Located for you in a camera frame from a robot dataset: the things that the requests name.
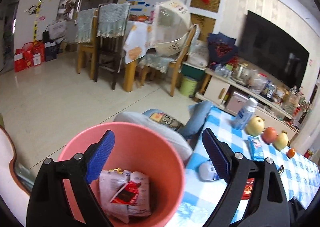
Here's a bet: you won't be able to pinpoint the blue snack packet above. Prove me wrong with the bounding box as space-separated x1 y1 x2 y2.
248 136 264 161

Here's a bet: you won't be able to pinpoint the green trash bin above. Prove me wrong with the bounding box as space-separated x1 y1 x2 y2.
179 76 198 97

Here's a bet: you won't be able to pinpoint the wooden chair near cabinet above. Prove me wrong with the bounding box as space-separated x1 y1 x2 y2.
138 24 200 97

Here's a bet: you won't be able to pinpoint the pink plastic trash bin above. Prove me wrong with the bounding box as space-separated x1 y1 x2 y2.
58 122 185 226

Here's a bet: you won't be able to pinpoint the small orange tangerine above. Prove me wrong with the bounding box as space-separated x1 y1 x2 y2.
286 148 296 159

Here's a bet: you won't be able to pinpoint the white shopping bag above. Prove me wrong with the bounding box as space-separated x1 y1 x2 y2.
48 21 67 40

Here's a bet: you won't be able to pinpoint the red snack wrapper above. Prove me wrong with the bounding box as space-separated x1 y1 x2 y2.
241 178 254 200

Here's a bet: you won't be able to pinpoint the blue cushioned chair back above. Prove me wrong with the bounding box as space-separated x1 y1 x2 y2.
177 100 213 140

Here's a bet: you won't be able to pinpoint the dark wooden chair with cover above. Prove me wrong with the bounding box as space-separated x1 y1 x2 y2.
93 2 131 90

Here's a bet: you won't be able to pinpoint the small yellow pear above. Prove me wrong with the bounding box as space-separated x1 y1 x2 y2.
273 131 289 151

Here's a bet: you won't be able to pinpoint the upright white blue bottle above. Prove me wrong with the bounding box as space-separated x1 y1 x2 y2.
232 97 258 130

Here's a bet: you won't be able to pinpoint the black flat television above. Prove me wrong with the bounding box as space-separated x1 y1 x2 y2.
238 11 309 88

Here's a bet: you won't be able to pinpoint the red gift boxes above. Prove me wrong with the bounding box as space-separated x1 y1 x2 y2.
14 41 45 72

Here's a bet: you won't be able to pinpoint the mesh food cover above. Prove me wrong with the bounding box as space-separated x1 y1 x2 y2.
151 0 191 57

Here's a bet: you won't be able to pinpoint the red apple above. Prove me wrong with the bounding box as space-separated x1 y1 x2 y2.
261 127 277 145

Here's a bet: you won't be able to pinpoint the wooden dining table with cloth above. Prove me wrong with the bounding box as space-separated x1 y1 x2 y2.
123 21 153 92

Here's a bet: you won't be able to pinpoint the large yellow pear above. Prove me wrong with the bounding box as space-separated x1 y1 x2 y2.
245 116 265 137

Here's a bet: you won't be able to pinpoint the white rice sack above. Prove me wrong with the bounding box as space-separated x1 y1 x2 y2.
187 40 209 68

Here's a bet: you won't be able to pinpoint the white tv cabinet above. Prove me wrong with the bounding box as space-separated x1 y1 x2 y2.
195 68 299 141

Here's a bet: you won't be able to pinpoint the crushed white plastic bottle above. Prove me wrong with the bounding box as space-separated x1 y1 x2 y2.
199 160 220 181

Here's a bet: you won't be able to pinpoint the owl pattern cushion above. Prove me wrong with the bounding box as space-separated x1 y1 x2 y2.
143 109 184 131

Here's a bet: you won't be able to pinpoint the grey cushioned chair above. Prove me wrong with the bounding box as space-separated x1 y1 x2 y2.
113 111 193 165

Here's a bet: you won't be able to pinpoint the blue white checkered tablecloth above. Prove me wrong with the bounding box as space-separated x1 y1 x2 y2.
167 105 319 226

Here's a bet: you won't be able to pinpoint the giraffe height wall sticker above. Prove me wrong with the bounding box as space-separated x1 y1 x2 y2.
24 0 62 43

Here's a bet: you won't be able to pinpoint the light wooden chair with cover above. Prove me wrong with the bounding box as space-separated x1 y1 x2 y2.
75 8 98 80

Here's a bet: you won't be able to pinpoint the dark blue flower bouquet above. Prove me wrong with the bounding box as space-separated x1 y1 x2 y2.
207 32 239 64

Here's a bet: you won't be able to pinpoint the paper trash in bin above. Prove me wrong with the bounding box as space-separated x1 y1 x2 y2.
98 168 151 224

